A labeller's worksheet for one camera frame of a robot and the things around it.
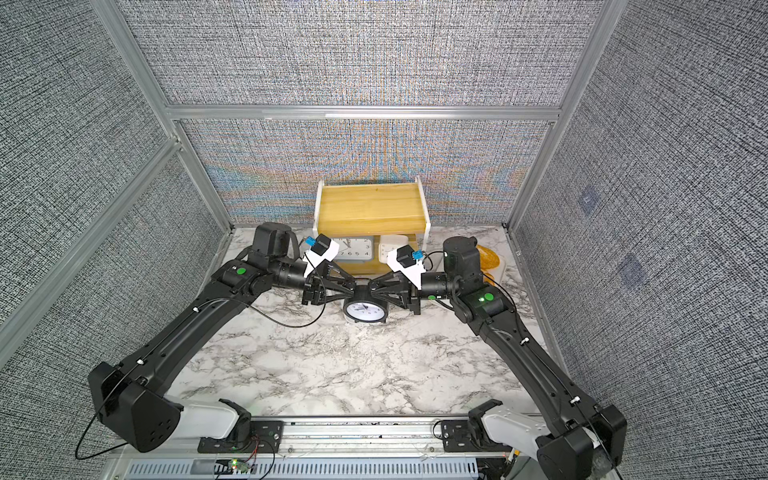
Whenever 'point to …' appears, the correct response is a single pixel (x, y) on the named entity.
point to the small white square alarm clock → (389, 243)
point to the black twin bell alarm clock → (364, 306)
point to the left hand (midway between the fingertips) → (355, 285)
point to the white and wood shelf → (395, 213)
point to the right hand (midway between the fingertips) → (377, 280)
